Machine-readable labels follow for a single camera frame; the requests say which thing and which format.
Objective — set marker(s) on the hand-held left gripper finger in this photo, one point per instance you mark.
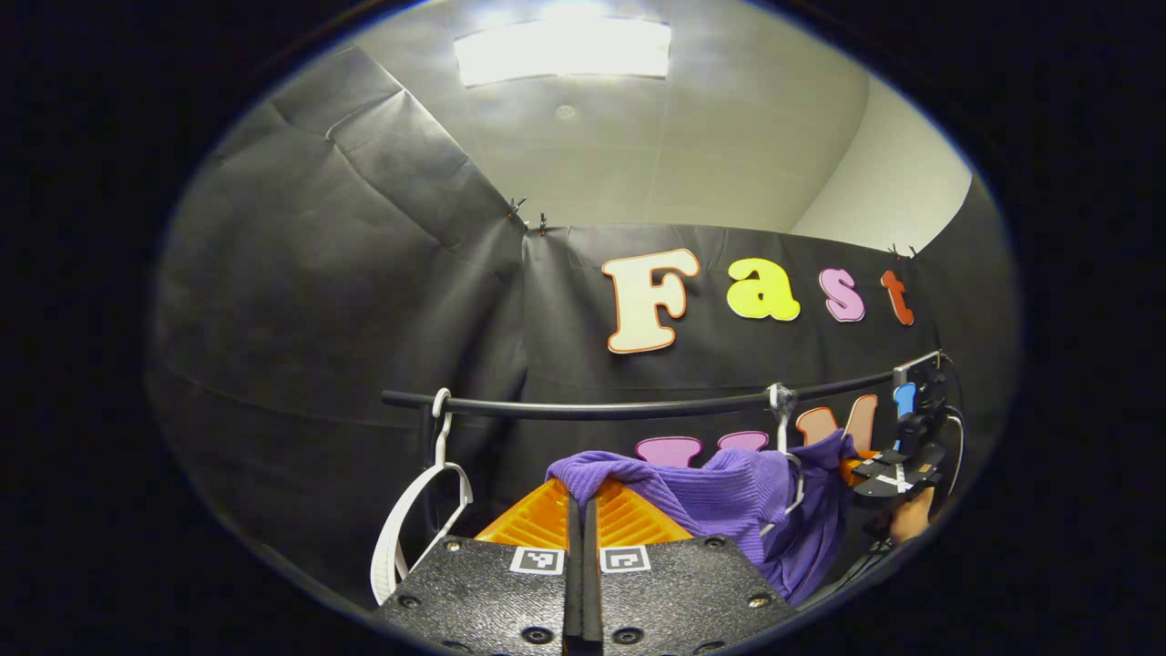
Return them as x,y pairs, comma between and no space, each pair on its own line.
592,583
573,583

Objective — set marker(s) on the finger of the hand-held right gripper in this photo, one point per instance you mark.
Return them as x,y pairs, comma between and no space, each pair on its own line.
888,486
915,456

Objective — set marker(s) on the white clothes hanger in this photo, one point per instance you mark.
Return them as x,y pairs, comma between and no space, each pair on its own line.
401,528
782,428

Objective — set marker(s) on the purple shirt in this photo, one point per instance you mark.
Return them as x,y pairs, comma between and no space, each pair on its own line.
729,492

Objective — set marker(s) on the black clothes rack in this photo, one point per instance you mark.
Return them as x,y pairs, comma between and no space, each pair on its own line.
592,407

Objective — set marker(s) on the black backdrop cloth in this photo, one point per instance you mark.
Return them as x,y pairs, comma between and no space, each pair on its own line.
319,319

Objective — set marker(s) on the ceiling light panel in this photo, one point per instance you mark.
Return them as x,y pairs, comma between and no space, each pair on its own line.
563,50

